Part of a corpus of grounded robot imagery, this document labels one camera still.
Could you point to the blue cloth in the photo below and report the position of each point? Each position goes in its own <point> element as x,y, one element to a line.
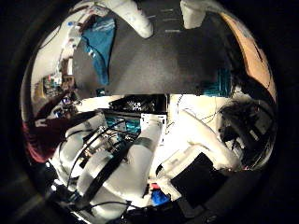
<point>99,46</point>

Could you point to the blue connector block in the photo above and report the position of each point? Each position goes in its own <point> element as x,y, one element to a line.
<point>160,198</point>

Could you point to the black equipment pile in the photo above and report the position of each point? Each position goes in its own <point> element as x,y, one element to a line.
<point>246,124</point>

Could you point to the teal crate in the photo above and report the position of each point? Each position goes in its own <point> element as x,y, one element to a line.
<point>218,82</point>
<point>124,125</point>

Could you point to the black box with white print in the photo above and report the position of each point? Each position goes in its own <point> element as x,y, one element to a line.
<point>137,104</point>

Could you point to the orange wooden board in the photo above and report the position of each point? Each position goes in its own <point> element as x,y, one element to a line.
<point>252,56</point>

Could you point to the person in maroon clothing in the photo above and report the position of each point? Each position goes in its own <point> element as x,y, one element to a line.
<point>40,140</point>

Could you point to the cluttered equipment rack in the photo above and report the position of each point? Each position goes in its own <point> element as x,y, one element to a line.
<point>53,85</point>

